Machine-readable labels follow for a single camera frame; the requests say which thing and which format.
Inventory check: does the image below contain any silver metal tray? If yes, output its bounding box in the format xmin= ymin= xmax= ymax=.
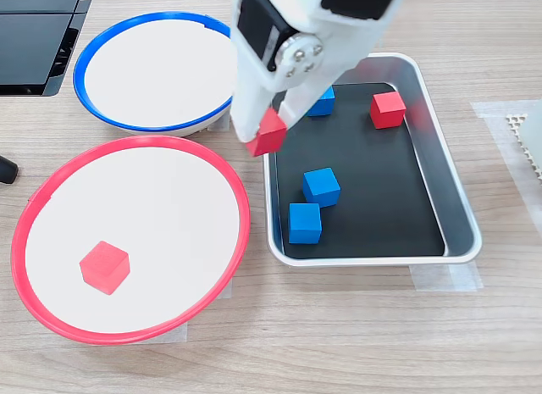
xmin=262 ymin=52 xmax=484 ymax=268

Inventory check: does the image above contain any black tray liner mat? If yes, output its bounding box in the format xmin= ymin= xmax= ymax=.
xmin=270 ymin=82 xmax=448 ymax=259

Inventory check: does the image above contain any red cube block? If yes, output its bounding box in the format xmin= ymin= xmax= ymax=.
xmin=369 ymin=91 xmax=407 ymax=130
xmin=79 ymin=240 xmax=130 ymax=297
xmin=245 ymin=107 xmax=289 ymax=158

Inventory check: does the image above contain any red rimmed white dish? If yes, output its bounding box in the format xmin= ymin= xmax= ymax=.
xmin=10 ymin=135 xmax=252 ymax=347

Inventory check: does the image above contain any black rounded stand foot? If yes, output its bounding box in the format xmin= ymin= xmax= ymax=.
xmin=0 ymin=154 xmax=19 ymax=186

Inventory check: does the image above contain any translucent tape strip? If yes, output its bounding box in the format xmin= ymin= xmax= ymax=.
xmin=205 ymin=112 xmax=233 ymax=136
xmin=135 ymin=319 xmax=190 ymax=345
xmin=409 ymin=261 xmax=484 ymax=292

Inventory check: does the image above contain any black flat device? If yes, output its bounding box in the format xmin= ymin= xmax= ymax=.
xmin=0 ymin=12 xmax=81 ymax=97
xmin=0 ymin=0 xmax=97 ymax=16

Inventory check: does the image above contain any blue cube block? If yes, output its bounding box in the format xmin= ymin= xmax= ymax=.
xmin=287 ymin=202 xmax=323 ymax=246
xmin=305 ymin=85 xmax=336 ymax=118
xmin=301 ymin=167 xmax=342 ymax=208

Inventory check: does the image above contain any blue rimmed white dish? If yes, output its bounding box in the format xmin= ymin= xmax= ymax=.
xmin=72 ymin=11 xmax=238 ymax=137

